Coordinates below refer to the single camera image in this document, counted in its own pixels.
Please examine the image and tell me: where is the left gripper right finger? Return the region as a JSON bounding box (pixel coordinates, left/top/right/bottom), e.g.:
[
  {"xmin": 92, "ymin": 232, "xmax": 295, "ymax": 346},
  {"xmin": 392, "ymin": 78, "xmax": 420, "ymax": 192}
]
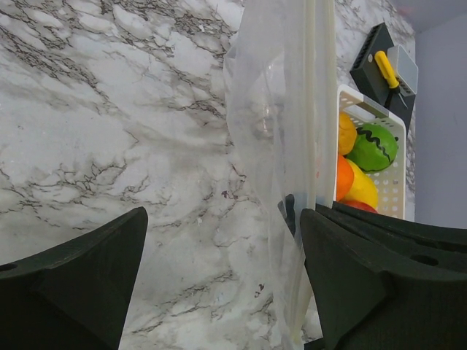
[{"xmin": 300, "ymin": 209, "xmax": 466, "ymax": 349}]

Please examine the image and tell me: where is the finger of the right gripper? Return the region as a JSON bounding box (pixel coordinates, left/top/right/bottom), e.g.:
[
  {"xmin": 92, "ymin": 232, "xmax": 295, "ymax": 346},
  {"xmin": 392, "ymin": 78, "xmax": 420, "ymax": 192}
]
[{"xmin": 314, "ymin": 204, "xmax": 466, "ymax": 281}]

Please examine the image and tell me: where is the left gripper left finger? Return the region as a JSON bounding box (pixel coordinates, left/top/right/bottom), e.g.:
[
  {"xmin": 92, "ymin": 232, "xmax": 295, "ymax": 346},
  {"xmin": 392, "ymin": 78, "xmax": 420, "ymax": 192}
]
[{"xmin": 1, "ymin": 207, "xmax": 148, "ymax": 349}]

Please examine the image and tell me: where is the red toy apple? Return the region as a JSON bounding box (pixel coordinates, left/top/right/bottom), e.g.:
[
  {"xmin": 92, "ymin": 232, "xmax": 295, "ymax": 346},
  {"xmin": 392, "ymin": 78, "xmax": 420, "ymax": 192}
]
[{"xmin": 340, "ymin": 200, "xmax": 378, "ymax": 214}]

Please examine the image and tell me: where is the orange toy fruit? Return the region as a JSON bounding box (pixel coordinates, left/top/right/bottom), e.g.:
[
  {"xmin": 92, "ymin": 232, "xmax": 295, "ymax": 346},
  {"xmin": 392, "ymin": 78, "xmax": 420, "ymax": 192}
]
[{"xmin": 336, "ymin": 154, "xmax": 355, "ymax": 201}]

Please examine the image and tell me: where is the clear zip top bag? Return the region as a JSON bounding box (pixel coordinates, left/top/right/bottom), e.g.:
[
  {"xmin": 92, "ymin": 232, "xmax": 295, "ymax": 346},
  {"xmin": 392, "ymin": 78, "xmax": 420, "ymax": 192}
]
[{"xmin": 223, "ymin": 1, "xmax": 339, "ymax": 349}]

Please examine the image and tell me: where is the white perforated plastic basket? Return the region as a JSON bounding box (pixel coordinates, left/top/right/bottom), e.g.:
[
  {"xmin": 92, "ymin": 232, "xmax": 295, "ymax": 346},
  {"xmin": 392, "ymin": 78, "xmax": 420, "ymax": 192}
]
[{"xmin": 337, "ymin": 85, "xmax": 406, "ymax": 219}]

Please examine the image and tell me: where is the yellow toy mango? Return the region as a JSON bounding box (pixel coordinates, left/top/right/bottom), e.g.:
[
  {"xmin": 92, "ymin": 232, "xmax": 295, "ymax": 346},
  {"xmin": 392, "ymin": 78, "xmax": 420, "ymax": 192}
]
[{"xmin": 343, "ymin": 160, "xmax": 379, "ymax": 209}]

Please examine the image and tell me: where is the dark green toy melon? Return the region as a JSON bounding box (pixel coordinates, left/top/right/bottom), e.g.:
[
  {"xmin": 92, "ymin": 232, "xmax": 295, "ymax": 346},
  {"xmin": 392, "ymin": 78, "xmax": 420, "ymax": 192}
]
[{"xmin": 346, "ymin": 123, "xmax": 398, "ymax": 173}]

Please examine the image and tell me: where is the orange yellow toy potato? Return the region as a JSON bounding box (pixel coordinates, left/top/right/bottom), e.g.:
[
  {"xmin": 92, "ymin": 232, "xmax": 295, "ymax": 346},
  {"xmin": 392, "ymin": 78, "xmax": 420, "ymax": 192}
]
[{"xmin": 338, "ymin": 112, "xmax": 357, "ymax": 155}]

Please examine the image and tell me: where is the grey lidded plastic box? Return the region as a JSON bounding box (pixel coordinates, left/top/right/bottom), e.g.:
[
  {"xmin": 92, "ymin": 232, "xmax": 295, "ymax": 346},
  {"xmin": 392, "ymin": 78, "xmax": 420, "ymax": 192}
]
[{"xmin": 387, "ymin": 44, "xmax": 419, "ymax": 96}]

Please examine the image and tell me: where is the black foam block left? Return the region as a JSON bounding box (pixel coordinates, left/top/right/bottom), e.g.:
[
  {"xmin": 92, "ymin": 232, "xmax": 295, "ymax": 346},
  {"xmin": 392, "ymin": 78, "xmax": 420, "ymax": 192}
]
[{"xmin": 350, "ymin": 23, "xmax": 415, "ymax": 128}]

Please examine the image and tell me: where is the yellow handled knife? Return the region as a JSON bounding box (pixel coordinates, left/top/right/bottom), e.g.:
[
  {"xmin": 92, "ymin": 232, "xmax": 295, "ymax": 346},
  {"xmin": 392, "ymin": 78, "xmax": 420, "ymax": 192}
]
[{"xmin": 374, "ymin": 50, "xmax": 408, "ymax": 109}]

